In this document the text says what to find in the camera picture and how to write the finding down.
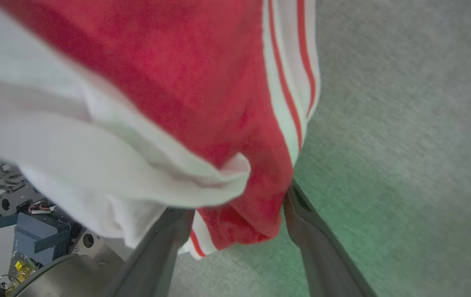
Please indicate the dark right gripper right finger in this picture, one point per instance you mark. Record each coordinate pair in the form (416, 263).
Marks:
(322, 255)

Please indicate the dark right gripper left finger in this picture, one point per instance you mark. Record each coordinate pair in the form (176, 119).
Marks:
(157, 260)

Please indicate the red and white sports jersey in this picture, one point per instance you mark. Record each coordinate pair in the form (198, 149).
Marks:
(177, 62)

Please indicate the grey round robot base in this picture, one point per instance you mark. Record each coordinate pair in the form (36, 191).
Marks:
(74, 276)

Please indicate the blue grey electronics box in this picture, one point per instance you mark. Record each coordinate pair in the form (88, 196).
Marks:
(33, 237)

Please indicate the grey fabric sofa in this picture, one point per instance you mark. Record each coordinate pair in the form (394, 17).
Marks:
(404, 123)

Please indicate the grey mecanum wheel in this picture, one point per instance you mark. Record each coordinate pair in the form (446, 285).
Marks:
(0, 173)

